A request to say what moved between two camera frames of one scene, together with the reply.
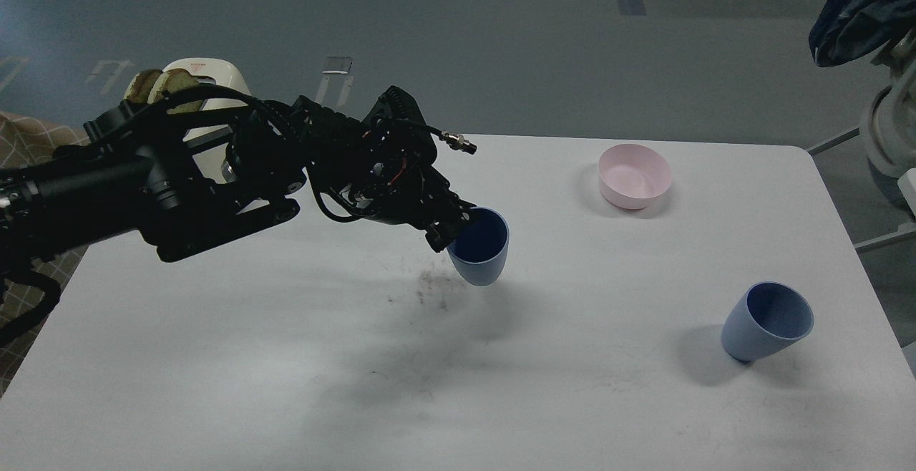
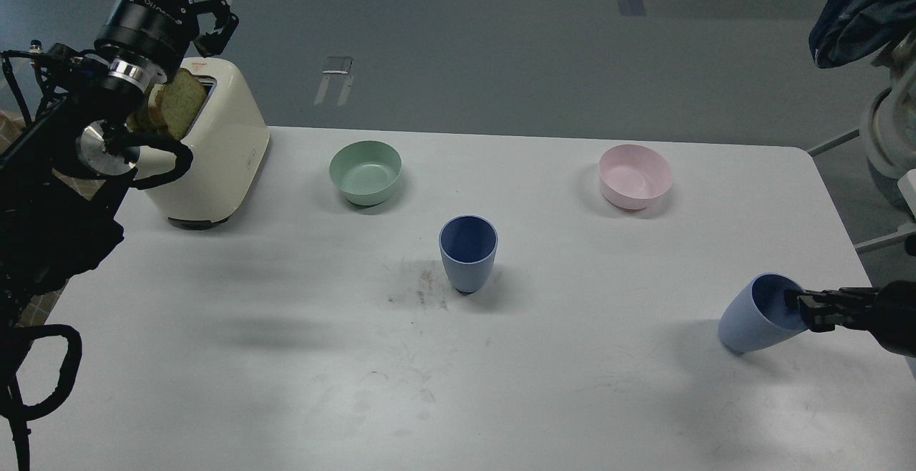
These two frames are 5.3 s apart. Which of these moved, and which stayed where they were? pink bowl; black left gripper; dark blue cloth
Moved: black left gripper
Stayed: dark blue cloth; pink bowl
